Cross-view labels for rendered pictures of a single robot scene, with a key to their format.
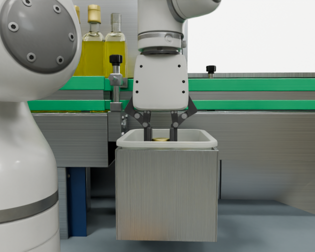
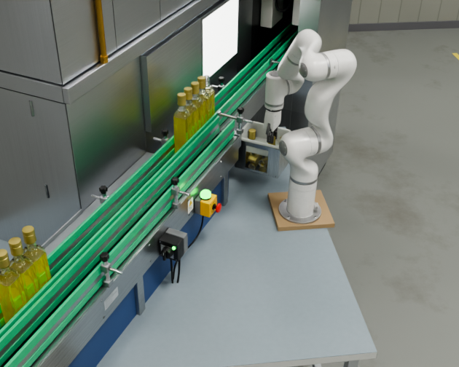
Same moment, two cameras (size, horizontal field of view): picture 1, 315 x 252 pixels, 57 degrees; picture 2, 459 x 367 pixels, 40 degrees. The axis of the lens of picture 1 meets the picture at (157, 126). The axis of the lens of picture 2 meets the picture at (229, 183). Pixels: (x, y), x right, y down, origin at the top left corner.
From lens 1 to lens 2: 277 cm
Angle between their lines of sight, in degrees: 70
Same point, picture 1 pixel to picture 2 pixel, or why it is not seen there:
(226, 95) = (241, 95)
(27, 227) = not seen: hidden behind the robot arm
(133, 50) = (186, 84)
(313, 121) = (261, 90)
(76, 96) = (227, 135)
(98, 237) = (231, 193)
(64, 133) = (229, 155)
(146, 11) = (280, 97)
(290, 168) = not seen: hidden behind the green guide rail
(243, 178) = not seen: hidden behind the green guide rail
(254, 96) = (247, 89)
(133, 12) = (185, 60)
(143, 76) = (275, 119)
